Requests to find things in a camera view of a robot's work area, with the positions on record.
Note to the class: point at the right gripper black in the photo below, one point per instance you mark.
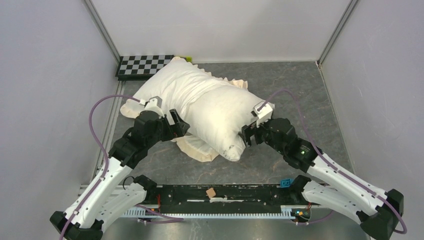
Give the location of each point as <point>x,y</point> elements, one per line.
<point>247,130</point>

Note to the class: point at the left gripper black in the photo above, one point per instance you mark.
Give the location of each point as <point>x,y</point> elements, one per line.
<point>179,129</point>

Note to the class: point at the white pillow insert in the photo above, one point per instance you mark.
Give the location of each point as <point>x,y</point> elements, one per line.
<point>217,118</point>

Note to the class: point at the grey pillowcase with cream ruffle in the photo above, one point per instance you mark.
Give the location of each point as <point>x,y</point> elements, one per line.
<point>178,84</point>

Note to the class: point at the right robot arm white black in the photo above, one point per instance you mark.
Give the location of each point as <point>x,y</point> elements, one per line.
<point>326,183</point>

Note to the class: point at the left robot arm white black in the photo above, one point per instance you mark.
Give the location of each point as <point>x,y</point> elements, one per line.
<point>93,212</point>

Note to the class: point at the blue toy brick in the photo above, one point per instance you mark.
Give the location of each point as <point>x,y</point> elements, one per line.
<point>286,183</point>

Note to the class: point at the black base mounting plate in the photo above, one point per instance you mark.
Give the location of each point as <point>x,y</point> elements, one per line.
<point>229,199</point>

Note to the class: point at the small tan cube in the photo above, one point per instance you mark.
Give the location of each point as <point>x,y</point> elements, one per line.
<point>211,193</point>

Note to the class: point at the black white checkerboard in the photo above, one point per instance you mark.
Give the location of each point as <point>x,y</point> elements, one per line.
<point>141,67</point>

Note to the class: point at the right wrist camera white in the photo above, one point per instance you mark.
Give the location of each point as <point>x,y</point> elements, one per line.
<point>262,112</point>

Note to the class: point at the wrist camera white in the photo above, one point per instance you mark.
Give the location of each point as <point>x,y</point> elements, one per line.
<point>153,104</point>
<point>262,112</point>

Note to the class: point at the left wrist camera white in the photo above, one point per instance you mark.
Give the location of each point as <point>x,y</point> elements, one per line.
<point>153,104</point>

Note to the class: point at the light blue cable duct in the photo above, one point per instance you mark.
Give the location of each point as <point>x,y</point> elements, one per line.
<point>285,213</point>

